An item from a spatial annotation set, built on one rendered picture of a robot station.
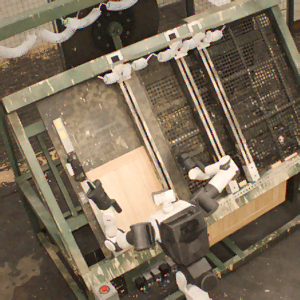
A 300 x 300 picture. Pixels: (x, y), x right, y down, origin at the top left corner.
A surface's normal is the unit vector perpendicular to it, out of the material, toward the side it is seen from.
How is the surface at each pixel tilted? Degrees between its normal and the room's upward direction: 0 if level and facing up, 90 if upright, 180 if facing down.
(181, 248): 82
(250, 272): 0
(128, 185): 55
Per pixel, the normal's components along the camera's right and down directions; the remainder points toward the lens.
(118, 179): 0.36, -0.05
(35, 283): -0.11, -0.77
